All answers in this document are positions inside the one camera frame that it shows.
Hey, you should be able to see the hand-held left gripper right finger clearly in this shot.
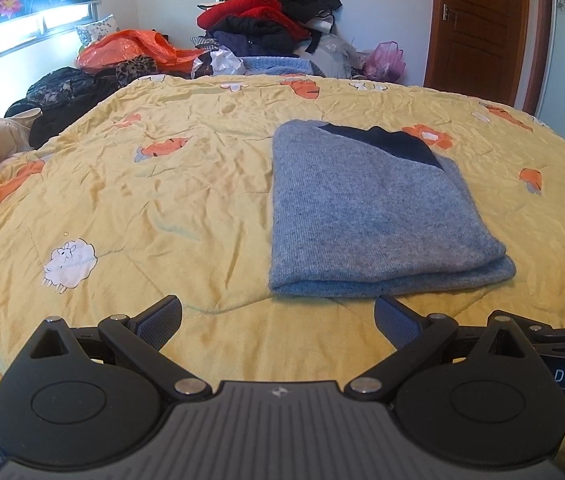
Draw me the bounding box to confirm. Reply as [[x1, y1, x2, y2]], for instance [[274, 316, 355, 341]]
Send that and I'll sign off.
[[345, 294, 545, 402]]

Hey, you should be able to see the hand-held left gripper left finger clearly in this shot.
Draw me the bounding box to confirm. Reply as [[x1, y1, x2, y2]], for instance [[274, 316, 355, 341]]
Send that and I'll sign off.
[[25, 294, 213, 401]]

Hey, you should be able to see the grey sweater with navy sleeves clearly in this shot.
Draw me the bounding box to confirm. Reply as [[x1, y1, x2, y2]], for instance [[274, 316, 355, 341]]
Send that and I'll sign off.
[[268, 119, 517, 298]]

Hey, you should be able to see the yellow printed quilt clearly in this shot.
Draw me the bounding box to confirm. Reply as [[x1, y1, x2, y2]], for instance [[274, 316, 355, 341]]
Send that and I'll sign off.
[[0, 74, 565, 466]]

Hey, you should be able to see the dark floral cloth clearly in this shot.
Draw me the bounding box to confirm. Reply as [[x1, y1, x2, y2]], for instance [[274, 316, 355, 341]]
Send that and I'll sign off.
[[5, 66, 123, 148]]

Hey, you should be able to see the leopard print cloth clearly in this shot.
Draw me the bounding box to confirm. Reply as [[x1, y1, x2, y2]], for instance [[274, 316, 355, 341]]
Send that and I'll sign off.
[[115, 56, 159, 88]]

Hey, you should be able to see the pink plastic bag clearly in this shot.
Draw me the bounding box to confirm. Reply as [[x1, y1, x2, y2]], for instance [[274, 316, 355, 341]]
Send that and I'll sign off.
[[359, 41, 407, 83]]

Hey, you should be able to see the white crumpled bag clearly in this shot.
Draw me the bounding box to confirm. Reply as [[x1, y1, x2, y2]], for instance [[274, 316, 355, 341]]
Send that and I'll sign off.
[[192, 46, 246, 78]]

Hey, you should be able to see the clear plastic bag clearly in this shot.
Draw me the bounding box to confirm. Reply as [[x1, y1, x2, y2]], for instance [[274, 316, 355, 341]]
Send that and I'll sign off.
[[307, 25, 363, 78]]

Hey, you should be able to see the orange plastic bag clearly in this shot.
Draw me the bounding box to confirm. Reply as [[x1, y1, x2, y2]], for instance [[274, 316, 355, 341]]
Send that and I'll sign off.
[[76, 29, 203, 73]]

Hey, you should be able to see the light blue knit sweater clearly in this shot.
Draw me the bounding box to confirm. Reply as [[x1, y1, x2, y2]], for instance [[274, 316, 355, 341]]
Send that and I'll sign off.
[[240, 55, 320, 77]]

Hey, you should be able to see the floral pillow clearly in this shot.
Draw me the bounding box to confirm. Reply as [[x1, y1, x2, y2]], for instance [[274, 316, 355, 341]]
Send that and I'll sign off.
[[75, 14, 120, 46]]

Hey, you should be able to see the brown wooden door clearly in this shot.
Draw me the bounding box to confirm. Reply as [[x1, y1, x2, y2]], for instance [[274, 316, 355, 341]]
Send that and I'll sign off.
[[422, 0, 553, 111]]

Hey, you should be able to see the black padded jacket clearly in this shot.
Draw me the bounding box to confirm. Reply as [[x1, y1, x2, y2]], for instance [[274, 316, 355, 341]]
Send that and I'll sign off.
[[210, 15, 308, 56]]

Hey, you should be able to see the window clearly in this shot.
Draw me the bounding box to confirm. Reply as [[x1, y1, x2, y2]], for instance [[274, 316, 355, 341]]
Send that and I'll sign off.
[[0, 1, 103, 65]]

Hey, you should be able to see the red garment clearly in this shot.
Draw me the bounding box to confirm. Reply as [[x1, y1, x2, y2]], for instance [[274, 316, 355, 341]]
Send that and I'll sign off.
[[197, 0, 310, 41]]

